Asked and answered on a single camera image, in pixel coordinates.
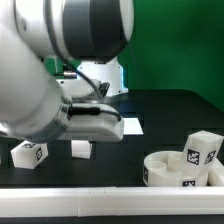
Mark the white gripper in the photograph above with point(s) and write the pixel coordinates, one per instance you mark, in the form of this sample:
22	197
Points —
94	123

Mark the white round stool seat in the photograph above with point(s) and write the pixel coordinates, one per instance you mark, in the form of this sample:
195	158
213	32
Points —
161	169

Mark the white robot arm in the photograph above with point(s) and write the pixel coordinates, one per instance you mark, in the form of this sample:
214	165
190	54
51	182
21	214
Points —
33	105

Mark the white marker sheet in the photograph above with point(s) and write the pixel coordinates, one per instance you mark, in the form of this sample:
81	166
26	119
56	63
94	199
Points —
132	127

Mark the white front fence bar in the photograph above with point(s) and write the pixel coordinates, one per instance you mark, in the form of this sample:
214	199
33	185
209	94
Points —
110	201

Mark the white fence bar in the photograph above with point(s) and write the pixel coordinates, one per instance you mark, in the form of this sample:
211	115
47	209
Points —
110	201
216	175

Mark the white right fence bar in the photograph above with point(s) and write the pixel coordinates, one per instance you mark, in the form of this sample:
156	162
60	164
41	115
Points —
216	175

